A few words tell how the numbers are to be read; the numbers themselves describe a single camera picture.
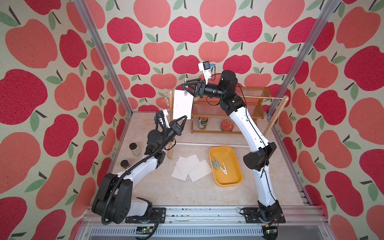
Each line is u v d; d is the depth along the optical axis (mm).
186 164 928
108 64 912
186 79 675
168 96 695
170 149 733
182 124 731
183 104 703
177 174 887
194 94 626
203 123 1031
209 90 628
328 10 705
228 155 959
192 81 676
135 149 900
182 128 715
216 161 922
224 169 885
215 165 907
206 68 596
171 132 680
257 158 530
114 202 420
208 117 1039
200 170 913
